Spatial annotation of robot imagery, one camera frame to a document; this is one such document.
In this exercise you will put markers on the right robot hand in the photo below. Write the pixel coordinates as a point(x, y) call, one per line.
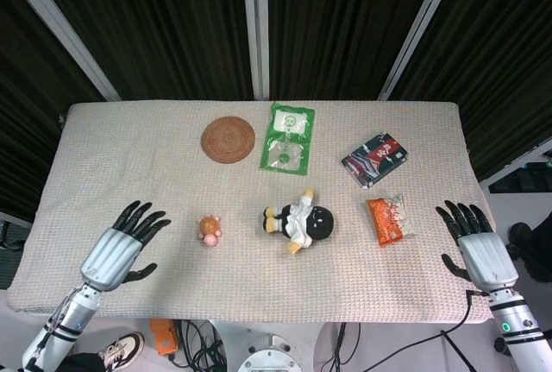
point(484, 254)

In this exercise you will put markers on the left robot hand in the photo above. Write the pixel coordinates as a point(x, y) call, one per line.
point(110, 255)

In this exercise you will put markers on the small orange pink toy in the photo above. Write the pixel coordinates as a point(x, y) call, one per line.
point(209, 229)

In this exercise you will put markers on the round silver robot base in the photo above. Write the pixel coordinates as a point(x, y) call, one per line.
point(270, 355)

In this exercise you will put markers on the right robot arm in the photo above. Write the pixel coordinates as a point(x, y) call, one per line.
point(519, 323)

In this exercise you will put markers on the beige woven tablecloth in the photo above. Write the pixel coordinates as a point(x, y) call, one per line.
point(259, 260)

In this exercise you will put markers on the white sneaker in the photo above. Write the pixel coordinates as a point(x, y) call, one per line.
point(123, 349)

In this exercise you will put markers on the orange box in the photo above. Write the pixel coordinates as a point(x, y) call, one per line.
point(162, 337)

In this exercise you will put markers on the orange snack bag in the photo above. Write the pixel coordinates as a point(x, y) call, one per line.
point(390, 222)

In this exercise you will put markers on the dark blue snack packet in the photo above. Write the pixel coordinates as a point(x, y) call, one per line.
point(376, 159)

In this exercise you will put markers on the round woven rattan coaster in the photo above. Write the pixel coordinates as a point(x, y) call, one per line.
point(228, 139)

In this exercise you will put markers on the black-headed plush doll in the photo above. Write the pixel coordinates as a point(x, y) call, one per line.
point(299, 222)

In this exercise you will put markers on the green plastic package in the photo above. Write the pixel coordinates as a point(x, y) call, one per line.
point(286, 138)

